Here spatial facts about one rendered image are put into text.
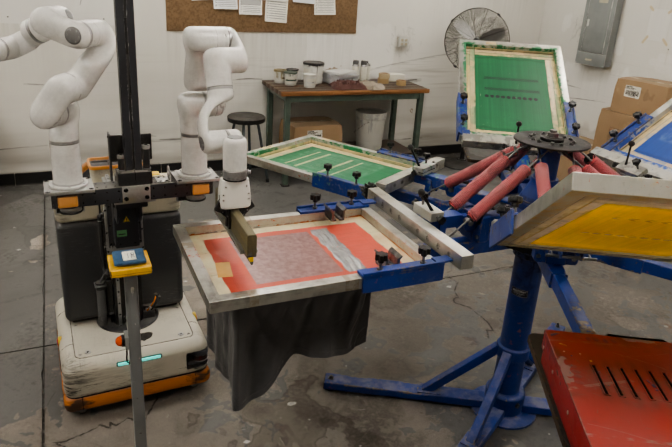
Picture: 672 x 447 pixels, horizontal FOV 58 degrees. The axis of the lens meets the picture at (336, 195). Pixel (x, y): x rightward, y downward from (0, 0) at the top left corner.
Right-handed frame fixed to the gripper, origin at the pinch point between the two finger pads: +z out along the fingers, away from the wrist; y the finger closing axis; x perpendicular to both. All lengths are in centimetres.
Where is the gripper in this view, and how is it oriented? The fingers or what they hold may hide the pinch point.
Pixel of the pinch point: (234, 221)
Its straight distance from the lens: 202.7
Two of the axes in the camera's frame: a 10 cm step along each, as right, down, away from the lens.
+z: -0.7, 9.3, 3.5
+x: 4.0, 3.5, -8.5
